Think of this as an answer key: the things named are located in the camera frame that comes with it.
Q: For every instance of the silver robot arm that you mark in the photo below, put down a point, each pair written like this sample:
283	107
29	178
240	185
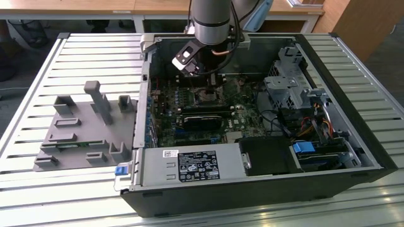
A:
211	14

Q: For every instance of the RAM slot white clips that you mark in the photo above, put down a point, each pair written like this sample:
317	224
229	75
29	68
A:
203	78

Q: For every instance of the RAM slot black clips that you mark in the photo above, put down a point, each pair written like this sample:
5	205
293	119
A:
203	80
203	85

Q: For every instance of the CPU socket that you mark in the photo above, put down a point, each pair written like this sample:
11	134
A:
196	94

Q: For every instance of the green motherboard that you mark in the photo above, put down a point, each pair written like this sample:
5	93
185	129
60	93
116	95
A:
243	113

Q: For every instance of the silver drive cage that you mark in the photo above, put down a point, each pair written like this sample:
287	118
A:
284	92

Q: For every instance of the black graphics card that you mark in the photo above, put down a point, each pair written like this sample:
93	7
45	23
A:
201	123

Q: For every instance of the silver chipset heatsink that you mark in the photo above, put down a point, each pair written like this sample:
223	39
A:
233	137

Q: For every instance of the hard disk in blue carrier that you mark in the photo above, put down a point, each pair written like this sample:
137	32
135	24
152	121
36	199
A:
303	147

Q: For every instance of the silver power supply unit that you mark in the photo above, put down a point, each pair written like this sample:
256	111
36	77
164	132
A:
157	165

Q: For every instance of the wooden cabinet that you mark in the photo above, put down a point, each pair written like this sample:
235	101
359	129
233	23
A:
365	26

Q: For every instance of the grey parts rack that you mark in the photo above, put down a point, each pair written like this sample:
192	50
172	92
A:
81	132

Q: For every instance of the blue case latch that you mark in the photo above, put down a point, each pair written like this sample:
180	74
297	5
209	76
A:
121	170

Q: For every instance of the green RAM stick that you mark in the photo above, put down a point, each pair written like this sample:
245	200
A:
80	144

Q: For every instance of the black PC case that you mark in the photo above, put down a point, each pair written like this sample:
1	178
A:
220	203

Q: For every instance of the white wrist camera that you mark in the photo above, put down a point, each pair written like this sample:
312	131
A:
185	56

